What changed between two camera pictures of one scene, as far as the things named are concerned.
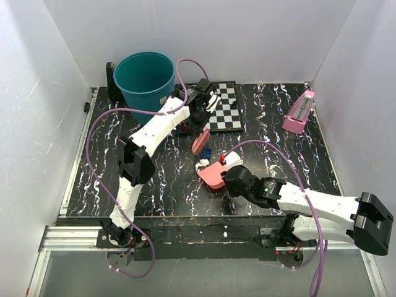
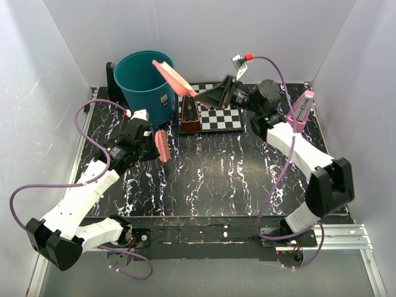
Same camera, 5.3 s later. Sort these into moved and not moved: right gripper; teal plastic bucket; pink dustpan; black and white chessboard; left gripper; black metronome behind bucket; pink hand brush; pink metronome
Moved: pink hand brush; left gripper; pink dustpan; right gripper
Not moved: pink metronome; black metronome behind bucket; teal plastic bucket; black and white chessboard
